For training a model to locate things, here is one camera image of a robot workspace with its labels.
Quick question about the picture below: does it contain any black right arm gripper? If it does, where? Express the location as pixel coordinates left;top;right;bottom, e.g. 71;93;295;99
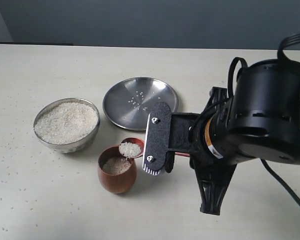
191;58;300;167

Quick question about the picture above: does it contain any dark red wooden spoon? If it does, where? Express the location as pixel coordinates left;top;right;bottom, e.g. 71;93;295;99
118;137;191;159

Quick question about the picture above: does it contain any brown wooden cup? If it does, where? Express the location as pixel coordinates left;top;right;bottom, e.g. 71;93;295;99
98;145;137;194

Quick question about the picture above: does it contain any steel bowl of rice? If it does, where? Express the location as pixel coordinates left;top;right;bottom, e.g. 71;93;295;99
33;97;101;154

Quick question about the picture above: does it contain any round steel plate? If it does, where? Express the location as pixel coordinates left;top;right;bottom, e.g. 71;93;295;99
102;76;179;131

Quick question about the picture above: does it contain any black round camera cable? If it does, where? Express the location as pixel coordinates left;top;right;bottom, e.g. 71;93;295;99
226;56;300;221

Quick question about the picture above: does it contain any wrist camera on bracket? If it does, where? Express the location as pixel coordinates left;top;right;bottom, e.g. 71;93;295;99
142;102;204;176

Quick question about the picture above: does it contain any black flat ribbon cable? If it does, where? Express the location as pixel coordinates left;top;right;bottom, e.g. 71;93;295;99
277;31;300;63

